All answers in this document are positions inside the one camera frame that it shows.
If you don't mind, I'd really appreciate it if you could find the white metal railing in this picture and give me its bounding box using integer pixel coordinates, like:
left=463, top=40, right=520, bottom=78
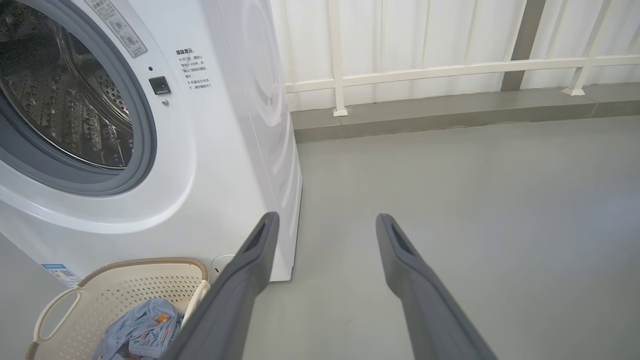
left=277, top=0, right=640, bottom=118

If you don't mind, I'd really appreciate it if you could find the grey warning sticker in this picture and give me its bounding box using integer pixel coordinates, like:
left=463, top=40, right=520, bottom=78
left=84, top=0, right=148, bottom=58

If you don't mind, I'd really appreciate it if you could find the cream perforated laundry basket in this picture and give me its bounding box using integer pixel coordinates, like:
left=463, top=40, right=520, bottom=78
left=25, top=257, right=211, bottom=360

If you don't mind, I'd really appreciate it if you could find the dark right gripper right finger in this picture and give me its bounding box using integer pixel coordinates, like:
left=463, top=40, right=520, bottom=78
left=375, top=213, right=498, bottom=360

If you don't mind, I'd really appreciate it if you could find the blue energy label sticker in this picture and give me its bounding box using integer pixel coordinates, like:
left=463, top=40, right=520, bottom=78
left=41, top=263, right=81, bottom=288

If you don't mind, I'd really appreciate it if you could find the white front-load washing machine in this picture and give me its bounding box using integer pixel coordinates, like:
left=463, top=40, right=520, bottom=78
left=0, top=0, right=303, bottom=288

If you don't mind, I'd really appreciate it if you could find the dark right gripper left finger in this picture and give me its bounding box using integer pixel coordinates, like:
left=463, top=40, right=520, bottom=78
left=165, top=211, right=281, bottom=360

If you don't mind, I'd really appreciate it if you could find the round white filter cover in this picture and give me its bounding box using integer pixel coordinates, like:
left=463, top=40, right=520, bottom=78
left=211, top=254, right=237, bottom=277

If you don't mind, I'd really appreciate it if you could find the blue cartoon print garment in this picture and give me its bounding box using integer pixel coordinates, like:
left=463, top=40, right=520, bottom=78
left=92, top=299, right=185, bottom=360

